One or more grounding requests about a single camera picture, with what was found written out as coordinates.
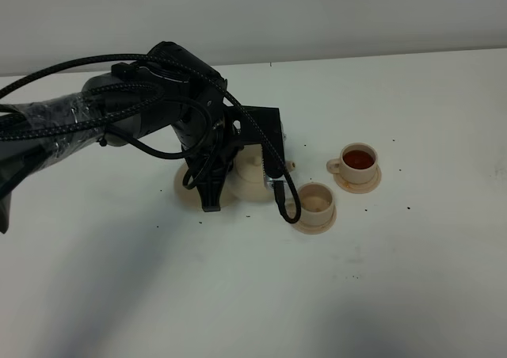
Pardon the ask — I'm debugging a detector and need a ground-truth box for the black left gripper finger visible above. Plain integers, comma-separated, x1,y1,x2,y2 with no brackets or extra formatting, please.
196,164,229,212

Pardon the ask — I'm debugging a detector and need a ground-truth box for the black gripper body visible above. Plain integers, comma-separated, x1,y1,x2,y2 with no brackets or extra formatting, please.
173,108,239,180

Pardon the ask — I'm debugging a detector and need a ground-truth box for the beige ceramic teapot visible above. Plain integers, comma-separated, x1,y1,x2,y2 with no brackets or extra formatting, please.
226,152,274,203

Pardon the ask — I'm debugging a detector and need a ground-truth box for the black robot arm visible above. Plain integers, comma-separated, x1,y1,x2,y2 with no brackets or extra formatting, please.
1,42,238,231

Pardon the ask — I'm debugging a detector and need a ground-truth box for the large beige teapot saucer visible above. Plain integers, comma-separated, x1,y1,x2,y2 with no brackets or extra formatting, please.
173,165,238,211

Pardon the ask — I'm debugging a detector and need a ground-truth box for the near beige cup saucer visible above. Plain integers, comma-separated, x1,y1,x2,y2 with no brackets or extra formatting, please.
291,206,337,234

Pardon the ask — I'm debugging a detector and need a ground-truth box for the beige cup saucer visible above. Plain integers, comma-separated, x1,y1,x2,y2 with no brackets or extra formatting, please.
333,164,382,194
291,206,337,234

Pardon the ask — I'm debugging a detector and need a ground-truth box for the near beige teacup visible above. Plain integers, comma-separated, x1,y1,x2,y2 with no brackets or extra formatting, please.
297,182,336,227

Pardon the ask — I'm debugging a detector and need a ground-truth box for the beige teacup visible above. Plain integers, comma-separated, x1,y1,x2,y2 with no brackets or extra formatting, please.
297,182,336,227
326,143,378,185

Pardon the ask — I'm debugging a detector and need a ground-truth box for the far beige cup saucer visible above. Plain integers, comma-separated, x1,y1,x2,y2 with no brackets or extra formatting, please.
333,164,382,194

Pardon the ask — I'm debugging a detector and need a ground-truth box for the far beige teacup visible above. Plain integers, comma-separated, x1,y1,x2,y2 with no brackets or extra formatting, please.
326,143,378,185

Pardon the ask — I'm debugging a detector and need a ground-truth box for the smooth black cable with plug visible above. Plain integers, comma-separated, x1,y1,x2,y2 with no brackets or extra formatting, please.
0,92,223,192

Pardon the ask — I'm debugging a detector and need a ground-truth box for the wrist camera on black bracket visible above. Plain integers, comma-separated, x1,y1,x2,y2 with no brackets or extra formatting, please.
227,106,286,190

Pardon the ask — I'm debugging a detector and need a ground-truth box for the black braided cable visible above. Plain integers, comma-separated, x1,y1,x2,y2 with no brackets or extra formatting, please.
0,52,303,224

